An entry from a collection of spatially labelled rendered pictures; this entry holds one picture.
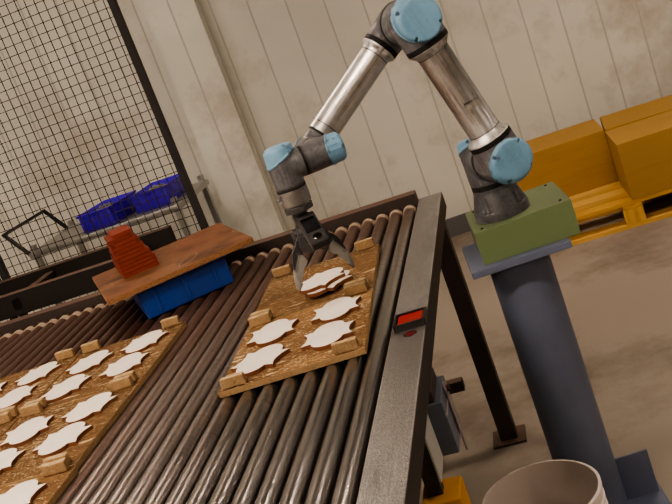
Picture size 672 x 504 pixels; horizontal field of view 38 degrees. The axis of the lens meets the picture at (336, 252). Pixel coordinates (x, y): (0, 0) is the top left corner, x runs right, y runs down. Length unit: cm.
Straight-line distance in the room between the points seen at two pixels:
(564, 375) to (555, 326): 14
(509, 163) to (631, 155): 284
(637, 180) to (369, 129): 174
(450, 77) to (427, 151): 372
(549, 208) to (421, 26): 59
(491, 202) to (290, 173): 58
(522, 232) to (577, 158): 312
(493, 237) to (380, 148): 358
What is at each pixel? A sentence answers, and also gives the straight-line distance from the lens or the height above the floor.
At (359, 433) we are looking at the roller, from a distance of 177.
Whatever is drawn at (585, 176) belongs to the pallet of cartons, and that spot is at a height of 23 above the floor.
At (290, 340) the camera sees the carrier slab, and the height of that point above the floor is 94.
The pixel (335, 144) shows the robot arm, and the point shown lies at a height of 133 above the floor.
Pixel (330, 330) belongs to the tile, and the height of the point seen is 95.
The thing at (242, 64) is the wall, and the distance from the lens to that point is 608.
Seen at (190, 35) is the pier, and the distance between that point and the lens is 596.
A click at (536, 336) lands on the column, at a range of 269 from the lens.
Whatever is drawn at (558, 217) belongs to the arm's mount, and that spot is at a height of 93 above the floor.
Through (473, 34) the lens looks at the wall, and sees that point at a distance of 606.
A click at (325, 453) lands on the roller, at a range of 175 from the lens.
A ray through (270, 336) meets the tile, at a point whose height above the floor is 95.
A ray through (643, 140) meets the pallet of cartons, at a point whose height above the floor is 44.
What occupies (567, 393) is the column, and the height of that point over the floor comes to 44.
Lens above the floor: 165
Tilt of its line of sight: 14 degrees down
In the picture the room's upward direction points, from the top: 21 degrees counter-clockwise
